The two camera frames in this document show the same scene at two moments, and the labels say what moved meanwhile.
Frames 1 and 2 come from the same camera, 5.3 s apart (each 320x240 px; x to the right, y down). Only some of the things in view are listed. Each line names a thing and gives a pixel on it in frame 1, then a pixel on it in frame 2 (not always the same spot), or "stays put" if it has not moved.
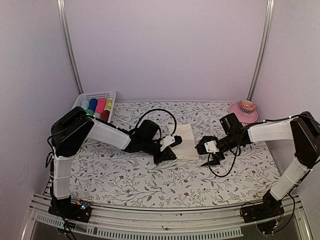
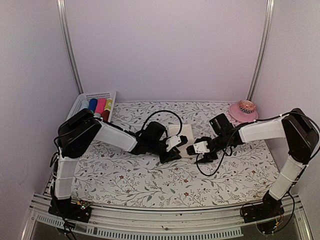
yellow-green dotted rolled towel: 108,104 stays put
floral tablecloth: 101,174 stays put
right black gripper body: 216,156 -> 210,157
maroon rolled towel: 104,115 stays put
